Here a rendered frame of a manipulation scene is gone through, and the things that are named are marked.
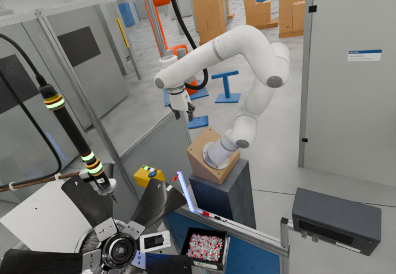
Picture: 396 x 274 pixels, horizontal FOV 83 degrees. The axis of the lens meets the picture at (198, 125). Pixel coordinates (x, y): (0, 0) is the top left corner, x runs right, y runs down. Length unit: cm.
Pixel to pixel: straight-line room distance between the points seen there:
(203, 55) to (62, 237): 99
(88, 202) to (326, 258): 183
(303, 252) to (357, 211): 134
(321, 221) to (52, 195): 113
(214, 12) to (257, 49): 777
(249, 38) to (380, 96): 162
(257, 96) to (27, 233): 112
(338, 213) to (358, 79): 146
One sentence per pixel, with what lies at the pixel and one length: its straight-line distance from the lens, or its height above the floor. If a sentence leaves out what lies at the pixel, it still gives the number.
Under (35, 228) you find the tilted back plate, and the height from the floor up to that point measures 127.
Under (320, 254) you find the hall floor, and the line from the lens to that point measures 228.
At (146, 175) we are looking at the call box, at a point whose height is 107.
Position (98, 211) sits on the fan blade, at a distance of 105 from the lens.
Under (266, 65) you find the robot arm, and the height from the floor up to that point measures 171.
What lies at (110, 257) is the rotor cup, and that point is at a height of 123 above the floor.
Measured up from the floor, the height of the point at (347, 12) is 160.
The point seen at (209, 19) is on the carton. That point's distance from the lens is 868.
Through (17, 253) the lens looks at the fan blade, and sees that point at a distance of 98.
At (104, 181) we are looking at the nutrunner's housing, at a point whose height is 149.
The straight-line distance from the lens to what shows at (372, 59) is 218.
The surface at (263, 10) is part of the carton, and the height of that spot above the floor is 63.
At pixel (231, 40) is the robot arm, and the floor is 180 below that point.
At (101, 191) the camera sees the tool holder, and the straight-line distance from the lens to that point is 88.
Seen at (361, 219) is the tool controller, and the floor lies 124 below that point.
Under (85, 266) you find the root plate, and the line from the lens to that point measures 106.
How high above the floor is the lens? 199
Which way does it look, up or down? 32 degrees down
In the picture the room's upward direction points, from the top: 14 degrees counter-clockwise
